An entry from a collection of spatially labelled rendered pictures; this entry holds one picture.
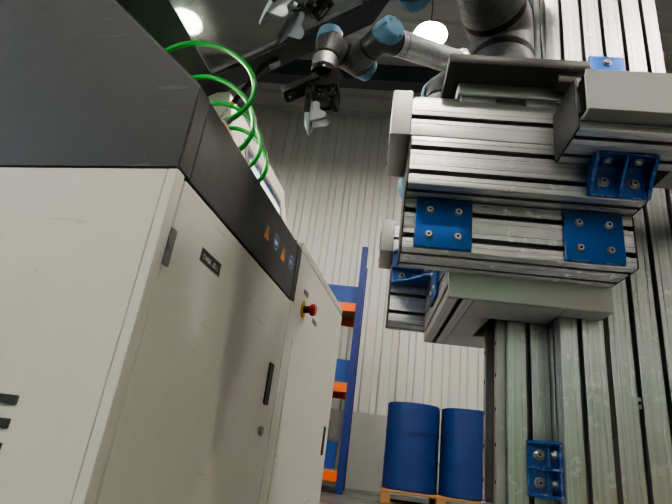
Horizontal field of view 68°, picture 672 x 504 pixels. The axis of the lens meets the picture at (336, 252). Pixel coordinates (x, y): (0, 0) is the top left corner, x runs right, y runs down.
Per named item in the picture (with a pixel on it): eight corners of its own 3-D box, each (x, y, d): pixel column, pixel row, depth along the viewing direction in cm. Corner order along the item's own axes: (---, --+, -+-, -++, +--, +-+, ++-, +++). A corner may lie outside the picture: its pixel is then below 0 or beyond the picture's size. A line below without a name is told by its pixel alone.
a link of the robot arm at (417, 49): (503, 79, 159) (387, 40, 132) (477, 96, 168) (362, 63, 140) (496, 48, 162) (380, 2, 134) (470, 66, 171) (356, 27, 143)
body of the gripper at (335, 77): (333, 96, 132) (338, 61, 137) (302, 97, 134) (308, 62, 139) (338, 114, 139) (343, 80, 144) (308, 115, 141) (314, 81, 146)
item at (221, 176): (189, 181, 81) (211, 101, 87) (165, 180, 82) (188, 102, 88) (290, 298, 137) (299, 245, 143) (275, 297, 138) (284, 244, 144)
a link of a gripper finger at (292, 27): (288, 53, 117) (307, 15, 113) (273, 41, 120) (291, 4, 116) (296, 56, 120) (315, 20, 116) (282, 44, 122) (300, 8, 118)
